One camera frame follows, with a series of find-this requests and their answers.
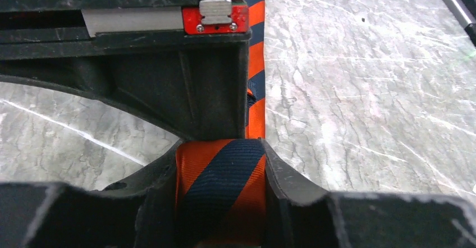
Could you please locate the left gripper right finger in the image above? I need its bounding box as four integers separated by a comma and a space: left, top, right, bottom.
263, 142, 475, 247

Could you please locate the orange navy striped tie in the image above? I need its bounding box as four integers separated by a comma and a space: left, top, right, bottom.
176, 0, 266, 247

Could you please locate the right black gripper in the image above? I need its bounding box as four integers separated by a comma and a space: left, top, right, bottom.
1, 0, 250, 140

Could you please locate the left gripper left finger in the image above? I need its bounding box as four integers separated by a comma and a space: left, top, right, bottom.
1, 144, 180, 247

